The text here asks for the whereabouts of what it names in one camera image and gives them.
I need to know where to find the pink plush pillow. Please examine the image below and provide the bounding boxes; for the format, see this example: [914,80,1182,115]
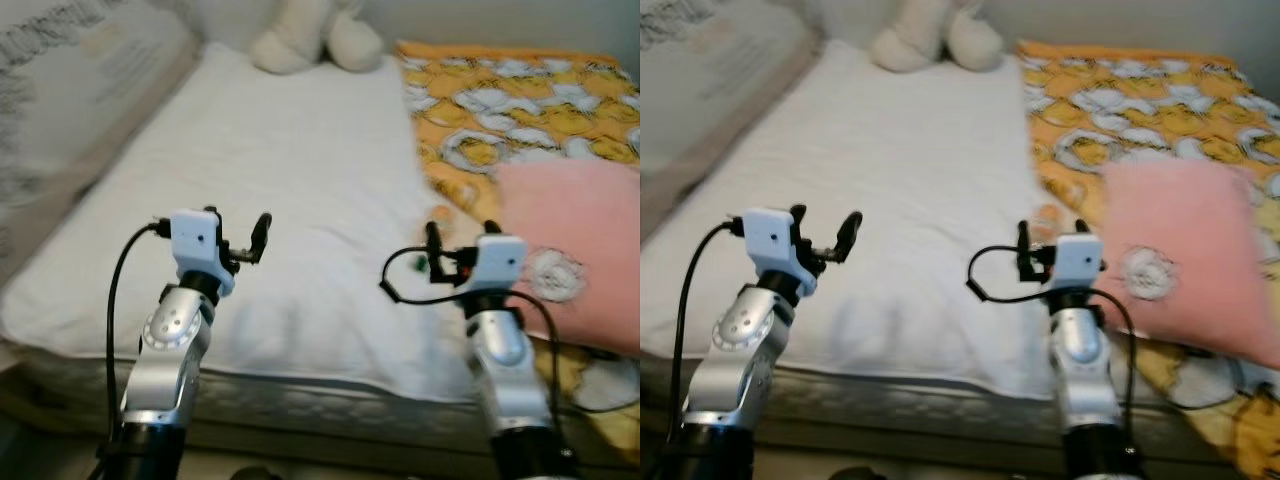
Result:
[1100,160,1280,347]
[493,160,641,357]

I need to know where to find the yellow cartoon egg blanket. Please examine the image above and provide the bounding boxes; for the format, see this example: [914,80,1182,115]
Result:
[1017,40,1280,480]
[395,40,641,480]

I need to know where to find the white quilted mattress pad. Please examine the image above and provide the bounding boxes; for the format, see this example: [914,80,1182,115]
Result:
[0,40,477,403]
[640,40,1087,401]

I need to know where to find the beige upholstered headboard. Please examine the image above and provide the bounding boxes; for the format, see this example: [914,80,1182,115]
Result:
[0,0,201,291]
[640,0,821,241]

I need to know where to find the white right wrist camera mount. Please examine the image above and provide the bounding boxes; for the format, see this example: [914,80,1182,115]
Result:
[1052,233,1105,292]
[471,234,529,294]

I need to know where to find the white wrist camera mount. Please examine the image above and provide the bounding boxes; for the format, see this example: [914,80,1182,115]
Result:
[168,209,239,299]
[1052,233,1105,292]
[742,207,814,299]
[471,234,529,294]

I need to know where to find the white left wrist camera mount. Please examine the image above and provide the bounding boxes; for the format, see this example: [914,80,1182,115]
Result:
[168,209,239,299]
[742,207,814,299]

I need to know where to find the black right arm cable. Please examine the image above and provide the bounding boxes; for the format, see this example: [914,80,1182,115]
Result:
[379,246,563,451]
[966,245,1141,451]

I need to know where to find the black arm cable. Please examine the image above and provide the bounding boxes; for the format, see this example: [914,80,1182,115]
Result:
[98,220,171,480]
[966,245,1141,451]
[666,221,747,480]
[379,246,563,451]

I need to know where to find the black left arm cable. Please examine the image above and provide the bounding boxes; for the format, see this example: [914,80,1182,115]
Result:
[98,220,171,480]
[666,221,747,480]

